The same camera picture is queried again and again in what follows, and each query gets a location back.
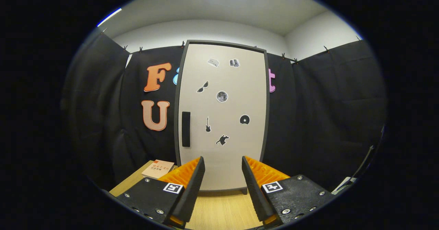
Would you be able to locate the black backdrop cloth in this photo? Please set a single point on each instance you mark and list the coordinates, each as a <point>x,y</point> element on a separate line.
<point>325,113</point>

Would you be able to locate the dark grey shoe cabinet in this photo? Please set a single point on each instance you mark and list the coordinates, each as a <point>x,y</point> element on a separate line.
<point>176,120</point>

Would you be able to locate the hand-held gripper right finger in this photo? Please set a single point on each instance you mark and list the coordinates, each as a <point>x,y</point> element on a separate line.
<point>255,189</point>

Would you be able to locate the narrow ceiling light strip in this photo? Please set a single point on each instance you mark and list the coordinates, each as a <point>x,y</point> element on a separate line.
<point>109,17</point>

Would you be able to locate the beige orange cover book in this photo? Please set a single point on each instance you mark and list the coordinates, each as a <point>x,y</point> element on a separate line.
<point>156,170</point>

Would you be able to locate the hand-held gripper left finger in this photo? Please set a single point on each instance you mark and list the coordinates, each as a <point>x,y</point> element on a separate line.
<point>192,189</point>

